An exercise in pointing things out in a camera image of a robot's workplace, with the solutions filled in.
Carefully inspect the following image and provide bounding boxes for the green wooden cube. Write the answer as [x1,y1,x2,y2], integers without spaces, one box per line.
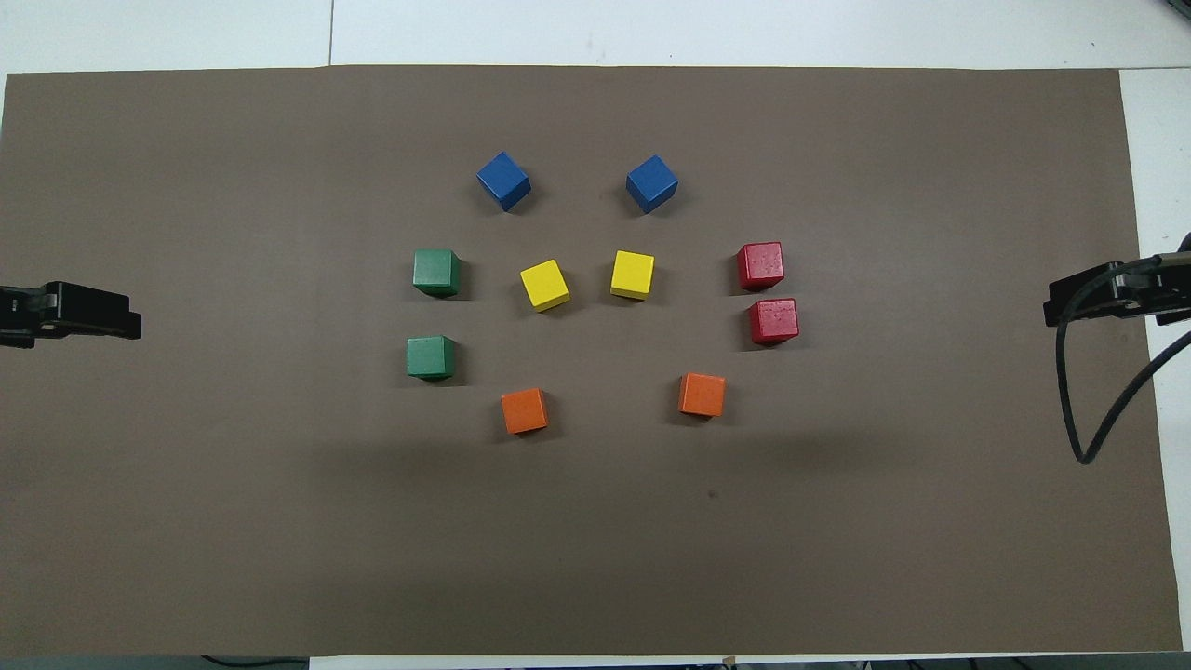
[406,335,457,382]
[412,248,462,299]

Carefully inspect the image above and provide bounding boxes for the red wooden cube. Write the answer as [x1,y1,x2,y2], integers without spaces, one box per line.
[748,297,800,347]
[736,241,785,292]

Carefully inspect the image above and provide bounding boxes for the blue wooden cube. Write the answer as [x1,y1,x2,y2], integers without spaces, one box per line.
[625,154,680,216]
[476,151,533,213]

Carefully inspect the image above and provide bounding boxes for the orange wooden cube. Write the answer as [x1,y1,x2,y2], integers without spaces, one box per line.
[501,387,550,436]
[678,372,727,419]

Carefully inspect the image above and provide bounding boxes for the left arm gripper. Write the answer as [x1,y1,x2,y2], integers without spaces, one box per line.
[0,281,143,351]

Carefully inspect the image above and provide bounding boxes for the brown paper table mat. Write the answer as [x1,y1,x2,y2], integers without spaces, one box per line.
[0,63,1184,658]

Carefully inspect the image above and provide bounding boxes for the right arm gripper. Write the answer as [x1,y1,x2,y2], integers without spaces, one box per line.
[1043,253,1191,328]

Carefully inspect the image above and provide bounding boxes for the yellow wooden cube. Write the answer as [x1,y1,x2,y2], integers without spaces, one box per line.
[609,250,656,302]
[519,259,571,313]

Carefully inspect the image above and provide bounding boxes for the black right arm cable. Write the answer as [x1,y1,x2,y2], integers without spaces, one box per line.
[1054,253,1191,465]

